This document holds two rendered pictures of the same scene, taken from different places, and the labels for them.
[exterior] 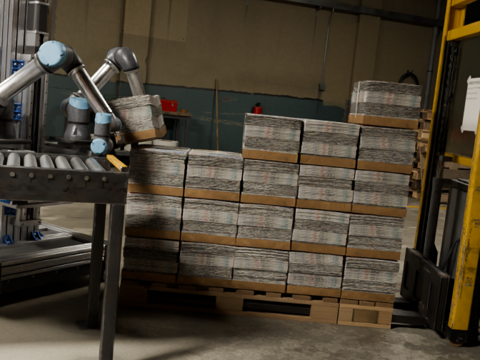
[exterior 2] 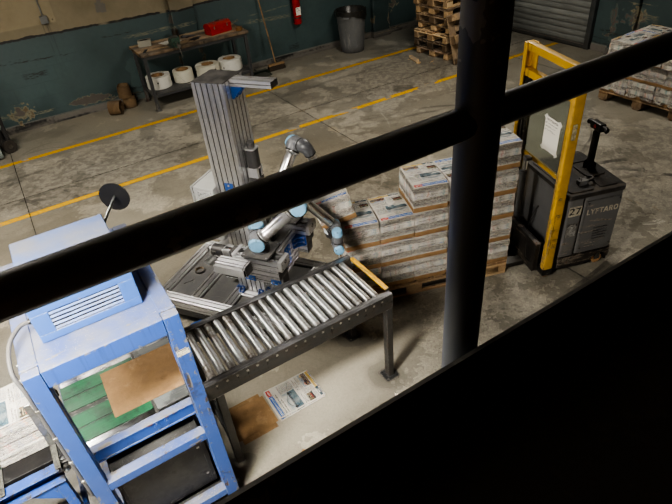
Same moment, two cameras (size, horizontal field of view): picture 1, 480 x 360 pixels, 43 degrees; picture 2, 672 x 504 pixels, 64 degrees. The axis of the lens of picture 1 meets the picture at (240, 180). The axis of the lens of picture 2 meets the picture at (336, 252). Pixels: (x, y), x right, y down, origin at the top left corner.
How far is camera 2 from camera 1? 241 cm
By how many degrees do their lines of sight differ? 31
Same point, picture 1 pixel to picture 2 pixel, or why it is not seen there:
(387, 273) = (502, 246)
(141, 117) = (344, 207)
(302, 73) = not seen: outside the picture
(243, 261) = (420, 265)
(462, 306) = (549, 258)
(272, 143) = (431, 200)
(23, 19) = (243, 162)
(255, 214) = (424, 241)
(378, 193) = (496, 208)
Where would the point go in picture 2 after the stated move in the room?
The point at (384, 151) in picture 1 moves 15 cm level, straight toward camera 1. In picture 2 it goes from (499, 184) to (504, 194)
